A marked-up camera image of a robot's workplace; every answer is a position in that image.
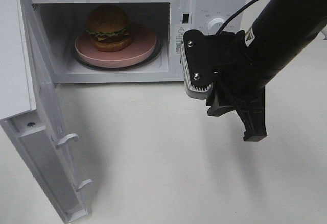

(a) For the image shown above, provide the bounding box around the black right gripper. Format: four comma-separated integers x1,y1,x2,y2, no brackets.
206,31,267,142

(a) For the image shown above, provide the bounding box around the pink round plate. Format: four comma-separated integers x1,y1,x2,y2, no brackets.
75,23,158,68

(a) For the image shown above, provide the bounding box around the burger with lettuce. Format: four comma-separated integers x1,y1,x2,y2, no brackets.
85,4,133,52

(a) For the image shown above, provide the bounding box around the white microwave door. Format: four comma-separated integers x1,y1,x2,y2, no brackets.
1,0,91,223

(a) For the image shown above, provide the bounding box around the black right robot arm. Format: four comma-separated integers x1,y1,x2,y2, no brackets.
207,0,326,142

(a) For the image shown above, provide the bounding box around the upper white power knob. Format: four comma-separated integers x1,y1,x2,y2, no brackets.
207,16,226,35

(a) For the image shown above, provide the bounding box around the glass microwave turntable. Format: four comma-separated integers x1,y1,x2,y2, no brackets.
71,40,163,71

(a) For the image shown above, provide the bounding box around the white microwave oven body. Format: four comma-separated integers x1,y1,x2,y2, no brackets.
31,0,245,83

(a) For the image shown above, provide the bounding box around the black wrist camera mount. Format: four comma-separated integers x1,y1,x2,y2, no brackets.
181,29,236,100

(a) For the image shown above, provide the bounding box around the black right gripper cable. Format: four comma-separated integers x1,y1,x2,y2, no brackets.
217,0,278,35

